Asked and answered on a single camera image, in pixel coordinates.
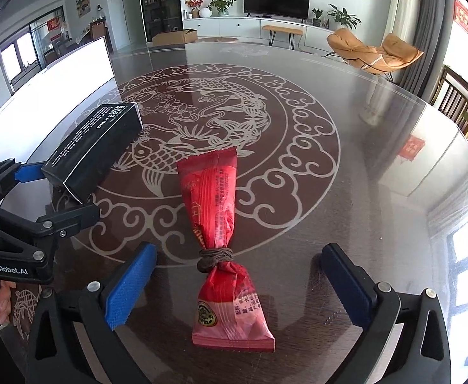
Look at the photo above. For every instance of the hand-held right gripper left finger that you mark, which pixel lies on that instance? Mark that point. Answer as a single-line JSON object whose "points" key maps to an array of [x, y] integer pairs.
{"points": [[132, 284]]}

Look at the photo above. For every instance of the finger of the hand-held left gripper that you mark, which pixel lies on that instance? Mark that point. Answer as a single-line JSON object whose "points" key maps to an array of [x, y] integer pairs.
{"points": [[28, 172], [70, 218]]}

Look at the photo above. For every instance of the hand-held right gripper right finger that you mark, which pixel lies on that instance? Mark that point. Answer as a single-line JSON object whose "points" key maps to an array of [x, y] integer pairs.
{"points": [[348, 284]]}

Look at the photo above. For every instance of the long black box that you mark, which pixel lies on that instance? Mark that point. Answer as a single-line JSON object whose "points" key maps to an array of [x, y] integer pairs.
{"points": [[90, 148]]}

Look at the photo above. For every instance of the white storage box cork bottom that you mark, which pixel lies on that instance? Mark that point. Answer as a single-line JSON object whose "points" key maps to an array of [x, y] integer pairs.
{"points": [[58, 80]]}

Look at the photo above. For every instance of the red snack packet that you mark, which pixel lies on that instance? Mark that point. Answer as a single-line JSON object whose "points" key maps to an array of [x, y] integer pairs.
{"points": [[210, 196]]}

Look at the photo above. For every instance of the patterned glass desktop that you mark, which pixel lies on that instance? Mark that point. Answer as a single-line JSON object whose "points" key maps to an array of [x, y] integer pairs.
{"points": [[338, 208]]}

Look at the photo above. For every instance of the glass sliding door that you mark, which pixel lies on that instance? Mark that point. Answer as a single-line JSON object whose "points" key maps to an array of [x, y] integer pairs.
{"points": [[22, 48]]}

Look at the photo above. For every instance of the red door poster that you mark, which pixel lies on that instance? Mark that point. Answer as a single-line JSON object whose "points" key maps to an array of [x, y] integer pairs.
{"points": [[55, 28]]}

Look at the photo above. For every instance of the wooden dining chair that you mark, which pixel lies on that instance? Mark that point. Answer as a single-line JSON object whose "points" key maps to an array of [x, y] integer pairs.
{"points": [[100, 32]]}

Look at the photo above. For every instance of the cardboard box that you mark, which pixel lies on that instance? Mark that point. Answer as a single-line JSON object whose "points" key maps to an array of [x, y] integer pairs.
{"points": [[174, 36]]}

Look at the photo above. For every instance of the black display cabinet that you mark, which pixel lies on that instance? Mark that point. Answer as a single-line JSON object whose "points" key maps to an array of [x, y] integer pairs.
{"points": [[158, 4]]}

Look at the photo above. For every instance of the wooden slatted chair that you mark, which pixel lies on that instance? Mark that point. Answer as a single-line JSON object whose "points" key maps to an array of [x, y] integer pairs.
{"points": [[461, 104]]}

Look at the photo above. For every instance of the round beige floor cushion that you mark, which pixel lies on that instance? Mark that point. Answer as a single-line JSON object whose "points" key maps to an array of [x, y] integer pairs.
{"points": [[222, 40]]}

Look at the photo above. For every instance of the orange lounge chair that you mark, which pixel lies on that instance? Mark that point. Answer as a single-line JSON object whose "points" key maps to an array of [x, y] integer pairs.
{"points": [[358, 50]]}

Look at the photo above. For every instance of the red flower arrangement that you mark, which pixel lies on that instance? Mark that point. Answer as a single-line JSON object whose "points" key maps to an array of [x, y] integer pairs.
{"points": [[194, 4]]}

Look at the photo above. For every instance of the white round vase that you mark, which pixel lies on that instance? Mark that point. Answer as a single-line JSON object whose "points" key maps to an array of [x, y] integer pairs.
{"points": [[205, 13]]}

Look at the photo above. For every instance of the green potted plant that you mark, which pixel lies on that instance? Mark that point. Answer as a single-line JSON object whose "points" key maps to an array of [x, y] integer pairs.
{"points": [[222, 4]]}

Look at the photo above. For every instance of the white television console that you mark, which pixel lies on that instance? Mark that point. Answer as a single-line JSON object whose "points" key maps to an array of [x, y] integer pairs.
{"points": [[242, 26]]}

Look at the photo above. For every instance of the wooden bench black legs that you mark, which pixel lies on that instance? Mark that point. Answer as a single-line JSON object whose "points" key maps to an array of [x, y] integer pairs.
{"points": [[282, 28]]}

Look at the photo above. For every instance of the large leafy potted plant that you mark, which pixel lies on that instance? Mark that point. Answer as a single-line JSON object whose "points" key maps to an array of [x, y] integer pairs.
{"points": [[344, 16]]}

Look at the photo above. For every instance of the grey curtain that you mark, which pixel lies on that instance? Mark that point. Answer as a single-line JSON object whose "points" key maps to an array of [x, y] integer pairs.
{"points": [[429, 28]]}

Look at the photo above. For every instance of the small potted plant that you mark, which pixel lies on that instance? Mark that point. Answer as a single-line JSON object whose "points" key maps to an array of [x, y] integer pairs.
{"points": [[316, 14]]}

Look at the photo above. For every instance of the black television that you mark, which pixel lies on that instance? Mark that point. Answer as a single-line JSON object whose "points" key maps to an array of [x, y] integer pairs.
{"points": [[276, 0]]}

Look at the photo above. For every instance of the framed wall picture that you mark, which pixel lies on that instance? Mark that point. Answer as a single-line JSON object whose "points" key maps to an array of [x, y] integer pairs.
{"points": [[82, 2]]}

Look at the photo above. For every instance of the red wall decoration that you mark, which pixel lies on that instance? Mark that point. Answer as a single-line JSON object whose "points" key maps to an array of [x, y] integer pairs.
{"points": [[463, 15]]}

